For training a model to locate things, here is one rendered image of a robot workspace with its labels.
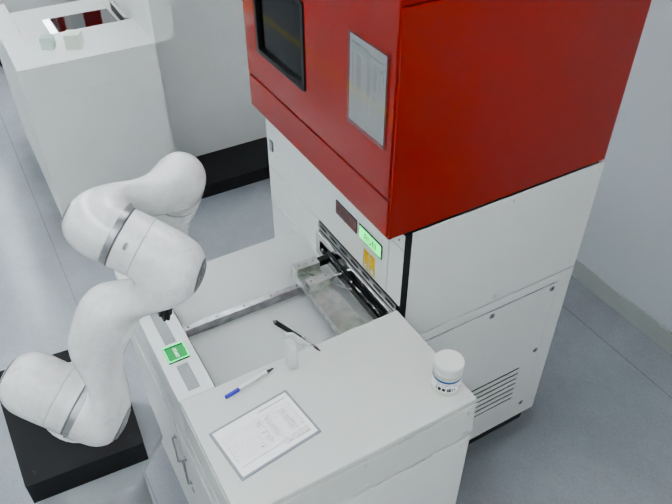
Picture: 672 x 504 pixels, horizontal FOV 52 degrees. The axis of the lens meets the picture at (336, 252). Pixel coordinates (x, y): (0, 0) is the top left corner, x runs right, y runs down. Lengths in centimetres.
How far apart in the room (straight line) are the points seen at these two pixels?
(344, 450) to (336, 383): 19
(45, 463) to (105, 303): 68
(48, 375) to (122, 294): 26
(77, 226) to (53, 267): 267
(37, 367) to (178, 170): 45
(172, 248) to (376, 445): 75
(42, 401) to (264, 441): 52
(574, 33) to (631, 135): 140
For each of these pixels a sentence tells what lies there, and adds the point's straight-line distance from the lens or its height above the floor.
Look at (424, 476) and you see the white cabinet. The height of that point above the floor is 74.
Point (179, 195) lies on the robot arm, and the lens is 113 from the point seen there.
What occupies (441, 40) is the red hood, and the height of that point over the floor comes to 171.
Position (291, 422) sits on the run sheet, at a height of 97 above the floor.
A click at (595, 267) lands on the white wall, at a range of 348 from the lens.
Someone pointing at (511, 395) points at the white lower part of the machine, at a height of 24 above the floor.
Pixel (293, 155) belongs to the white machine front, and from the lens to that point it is 219.
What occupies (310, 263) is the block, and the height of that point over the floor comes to 91.
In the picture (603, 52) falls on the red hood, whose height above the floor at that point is 157.
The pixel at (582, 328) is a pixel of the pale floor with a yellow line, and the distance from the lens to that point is 334.
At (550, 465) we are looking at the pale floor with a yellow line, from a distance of 282.
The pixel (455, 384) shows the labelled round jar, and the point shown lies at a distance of 166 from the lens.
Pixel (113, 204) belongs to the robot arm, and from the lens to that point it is 108.
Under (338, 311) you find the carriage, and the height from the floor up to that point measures 88.
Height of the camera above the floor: 228
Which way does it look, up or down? 40 degrees down
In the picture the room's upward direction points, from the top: straight up
